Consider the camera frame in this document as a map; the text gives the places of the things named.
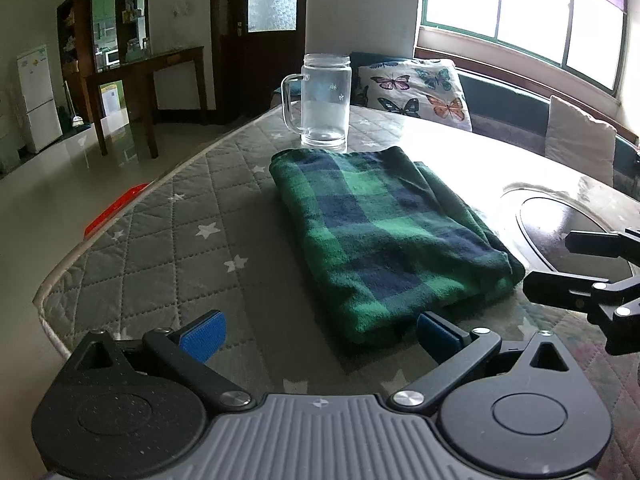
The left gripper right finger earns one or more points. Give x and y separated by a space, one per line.
520 409

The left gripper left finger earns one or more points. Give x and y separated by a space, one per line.
128 409

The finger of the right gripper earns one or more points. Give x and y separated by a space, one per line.
557 289
624 245

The green blue plaid shirt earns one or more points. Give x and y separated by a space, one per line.
385 239

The beige square cushion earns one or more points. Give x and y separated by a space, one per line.
577 140

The blue sofa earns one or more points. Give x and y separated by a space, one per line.
516 116

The grey quilted star table cover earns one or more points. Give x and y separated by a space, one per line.
213 234

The red plastic object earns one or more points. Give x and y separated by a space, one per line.
113 209

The butterfly print pillow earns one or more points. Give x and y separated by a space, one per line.
426 89

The green framed window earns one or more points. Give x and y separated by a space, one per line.
584 37

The white refrigerator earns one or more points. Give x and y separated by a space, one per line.
43 126

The clear glass mug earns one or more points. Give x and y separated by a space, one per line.
325 83

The dark wooden side table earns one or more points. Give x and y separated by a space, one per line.
140 74

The dark wooden display cabinet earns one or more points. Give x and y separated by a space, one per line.
93 36

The dark wooden door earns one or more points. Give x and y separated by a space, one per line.
255 44

